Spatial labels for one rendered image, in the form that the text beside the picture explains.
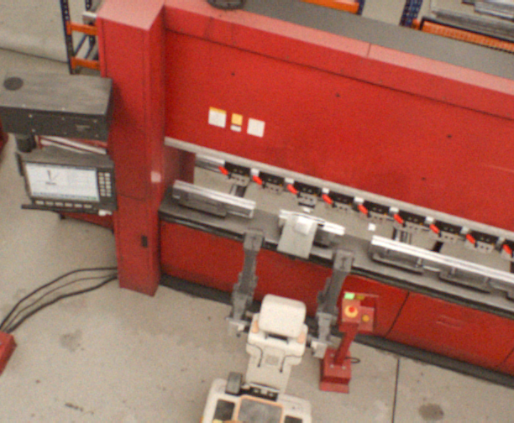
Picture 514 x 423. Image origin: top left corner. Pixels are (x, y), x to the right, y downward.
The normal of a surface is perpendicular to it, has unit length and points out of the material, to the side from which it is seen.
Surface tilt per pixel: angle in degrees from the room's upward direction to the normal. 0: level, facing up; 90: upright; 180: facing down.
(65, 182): 90
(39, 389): 0
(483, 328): 90
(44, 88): 0
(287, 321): 48
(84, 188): 90
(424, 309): 90
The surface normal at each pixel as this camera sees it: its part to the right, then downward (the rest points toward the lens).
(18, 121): -0.03, 0.79
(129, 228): -0.26, 0.75
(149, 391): 0.10, -0.61
